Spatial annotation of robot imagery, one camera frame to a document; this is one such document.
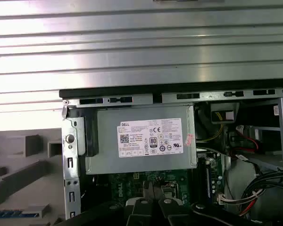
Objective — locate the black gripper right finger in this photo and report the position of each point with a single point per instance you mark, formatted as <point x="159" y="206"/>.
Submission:
<point x="169" y="214"/>

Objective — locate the grey power supply unit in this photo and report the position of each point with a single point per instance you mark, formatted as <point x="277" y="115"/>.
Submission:
<point x="103" y="141"/>

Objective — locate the RAM stick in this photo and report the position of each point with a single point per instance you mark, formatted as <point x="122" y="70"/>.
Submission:
<point x="209" y="179"/>
<point x="14" y="213"/>

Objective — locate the grey parts rack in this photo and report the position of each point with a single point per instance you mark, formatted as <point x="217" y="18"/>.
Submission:
<point x="19" y="169"/>

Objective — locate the CPU socket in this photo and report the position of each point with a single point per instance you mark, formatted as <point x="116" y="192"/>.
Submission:
<point x="169" y="188"/>

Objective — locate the black PC case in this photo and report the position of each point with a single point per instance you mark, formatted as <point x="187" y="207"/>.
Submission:
<point x="70" y="146"/>

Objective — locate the green motherboard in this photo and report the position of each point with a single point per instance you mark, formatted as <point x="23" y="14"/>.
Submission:
<point x="122" y="186"/>

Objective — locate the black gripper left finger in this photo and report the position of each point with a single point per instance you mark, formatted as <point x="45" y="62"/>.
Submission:
<point x="143" y="212"/>

